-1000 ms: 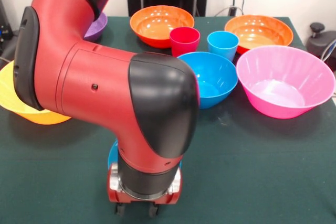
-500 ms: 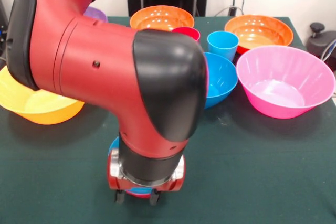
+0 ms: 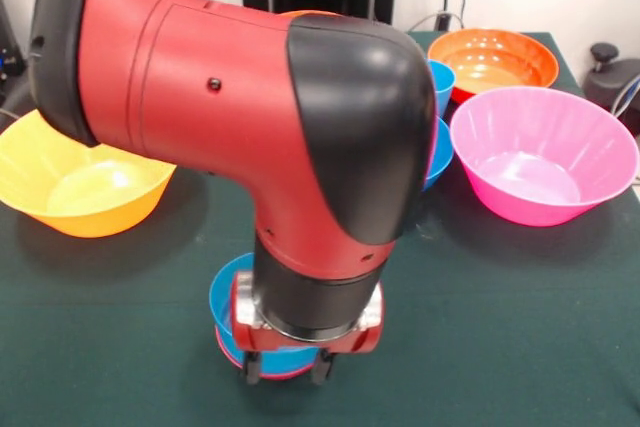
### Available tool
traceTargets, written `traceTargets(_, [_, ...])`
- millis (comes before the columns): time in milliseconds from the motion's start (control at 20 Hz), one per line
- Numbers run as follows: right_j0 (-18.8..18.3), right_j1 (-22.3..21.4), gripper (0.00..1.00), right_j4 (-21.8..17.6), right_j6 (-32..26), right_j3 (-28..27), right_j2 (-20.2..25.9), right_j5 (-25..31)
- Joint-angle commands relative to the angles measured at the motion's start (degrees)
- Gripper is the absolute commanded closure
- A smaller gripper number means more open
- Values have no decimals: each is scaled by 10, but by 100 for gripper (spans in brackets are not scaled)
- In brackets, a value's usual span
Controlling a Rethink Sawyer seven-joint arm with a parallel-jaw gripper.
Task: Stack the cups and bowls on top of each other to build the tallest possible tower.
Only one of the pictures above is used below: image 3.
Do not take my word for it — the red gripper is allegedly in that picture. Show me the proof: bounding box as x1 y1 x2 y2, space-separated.
230 270 385 386

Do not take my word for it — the small red plastic bowl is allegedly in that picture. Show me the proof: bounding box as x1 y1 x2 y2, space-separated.
213 324 321 381

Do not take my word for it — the small translucent blue bowl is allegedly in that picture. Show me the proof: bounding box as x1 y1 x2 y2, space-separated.
208 251 321 376

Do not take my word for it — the opaque blue plastic bowl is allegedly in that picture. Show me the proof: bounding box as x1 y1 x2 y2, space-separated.
420 115 455 193

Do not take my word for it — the dark green tablecloth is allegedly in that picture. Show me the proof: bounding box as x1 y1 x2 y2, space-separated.
0 29 640 427

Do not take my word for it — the large yellow-orange plastic bowl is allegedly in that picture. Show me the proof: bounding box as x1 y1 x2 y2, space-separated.
0 109 177 239

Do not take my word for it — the blue plastic cup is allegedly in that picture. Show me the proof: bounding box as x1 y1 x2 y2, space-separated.
427 58 457 121

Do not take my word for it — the large pink plastic bowl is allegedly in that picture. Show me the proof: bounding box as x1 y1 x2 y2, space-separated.
449 86 640 227

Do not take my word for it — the black equipment box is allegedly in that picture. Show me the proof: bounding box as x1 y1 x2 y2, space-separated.
0 0 31 103

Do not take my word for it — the black round equipment with knob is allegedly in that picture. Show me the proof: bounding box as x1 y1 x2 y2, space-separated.
582 42 640 138

